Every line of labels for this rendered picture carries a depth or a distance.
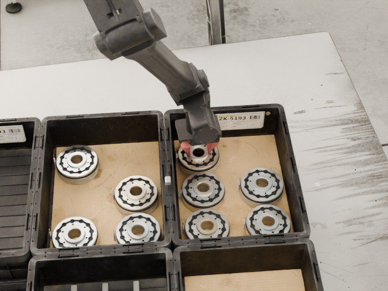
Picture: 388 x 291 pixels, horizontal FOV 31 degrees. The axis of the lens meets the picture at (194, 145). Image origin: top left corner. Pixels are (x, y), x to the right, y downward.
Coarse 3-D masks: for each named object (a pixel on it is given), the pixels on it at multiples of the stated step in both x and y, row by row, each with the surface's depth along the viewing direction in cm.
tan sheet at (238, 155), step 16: (176, 144) 182; (224, 144) 182; (240, 144) 182; (256, 144) 182; (272, 144) 182; (224, 160) 178; (240, 160) 178; (256, 160) 178; (272, 160) 178; (224, 176) 175; (240, 176) 175; (224, 208) 169; (240, 208) 169; (288, 208) 169; (240, 224) 166
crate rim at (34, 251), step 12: (48, 120) 174; (60, 120) 174; (72, 120) 174; (36, 180) 162; (36, 192) 159; (168, 192) 159; (36, 204) 157; (168, 204) 157; (36, 216) 157; (168, 216) 155; (36, 228) 153; (168, 228) 153; (36, 240) 151; (168, 240) 151; (36, 252) 149; (48, 252) 149; (60, 252) 149; (72, 252) 149
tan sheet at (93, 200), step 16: (112, 144) 182; (128, 144) 182; (144, 144) 182; (112, 160) 178; (128, 160) 178; (144, 160) 178; (96, 176) 175; (112, 176) 175; (128, 176) 175; (144, 176) 175; (160, 176) 175; (64, 192) 172; (80, 192) 172; (96, 192) 172; (160, 192) 172; (64, 208) 169; (80, 208) 169; (96, 208) 169; (112, 208) 169; (160, 208) 169; (96, 224) 166; (112, 224) 166; (160, 224) 166; (112, 240) 163
